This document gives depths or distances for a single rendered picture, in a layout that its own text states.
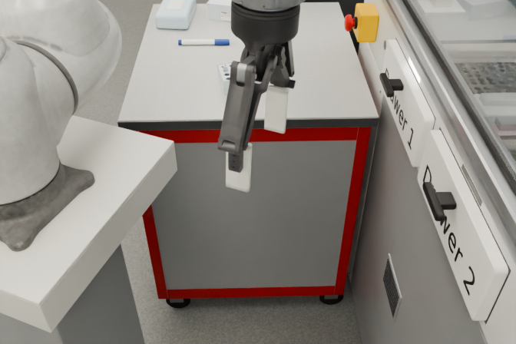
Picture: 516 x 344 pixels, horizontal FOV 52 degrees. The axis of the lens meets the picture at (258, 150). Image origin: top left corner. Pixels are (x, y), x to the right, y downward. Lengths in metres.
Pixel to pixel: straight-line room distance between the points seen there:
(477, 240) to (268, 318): 1.07
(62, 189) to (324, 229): 0.77
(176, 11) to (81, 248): 0.89
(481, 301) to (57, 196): 0.64
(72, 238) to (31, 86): 0.24
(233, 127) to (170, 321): 1.24
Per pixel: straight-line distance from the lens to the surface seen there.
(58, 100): 0.86
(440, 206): 0.80
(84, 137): 1.06
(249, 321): 1.73
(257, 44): 0.58
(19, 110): 0.80
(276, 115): 0.73
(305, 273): 1.59
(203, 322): 1.73
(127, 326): 1.24
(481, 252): 0.75
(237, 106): 0.57
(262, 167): 1.29
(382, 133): 1.27
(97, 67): 0.94
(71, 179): 0.94
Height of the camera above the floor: 1.45
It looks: 39 degrees down
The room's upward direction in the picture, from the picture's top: straight up
